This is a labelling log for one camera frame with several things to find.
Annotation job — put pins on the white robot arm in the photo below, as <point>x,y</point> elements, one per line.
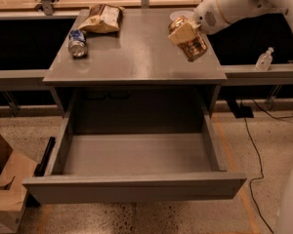
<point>282,6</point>

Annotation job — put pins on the blue silver can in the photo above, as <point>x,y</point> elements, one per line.
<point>77,45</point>

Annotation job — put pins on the cardboard box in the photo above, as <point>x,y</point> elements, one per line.
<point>14,168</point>

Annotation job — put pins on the orange soda can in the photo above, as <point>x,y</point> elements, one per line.
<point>184,33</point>

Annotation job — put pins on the grey open drawer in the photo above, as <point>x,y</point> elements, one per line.
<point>146,146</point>

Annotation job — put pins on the grey metal rail frame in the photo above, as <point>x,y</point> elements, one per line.
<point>236,75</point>

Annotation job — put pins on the black drawer rail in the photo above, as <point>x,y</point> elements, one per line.
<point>41,167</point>

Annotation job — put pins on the grey cabinet counter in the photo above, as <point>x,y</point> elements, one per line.
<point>139,62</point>

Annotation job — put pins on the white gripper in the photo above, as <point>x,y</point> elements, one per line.
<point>207,17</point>

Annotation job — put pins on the clear sanitizer bottle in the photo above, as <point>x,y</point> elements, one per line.
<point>265,60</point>

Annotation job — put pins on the yellow chip bag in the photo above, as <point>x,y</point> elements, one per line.
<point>103,18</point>

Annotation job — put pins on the white bowl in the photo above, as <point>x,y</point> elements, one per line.
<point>177,14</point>

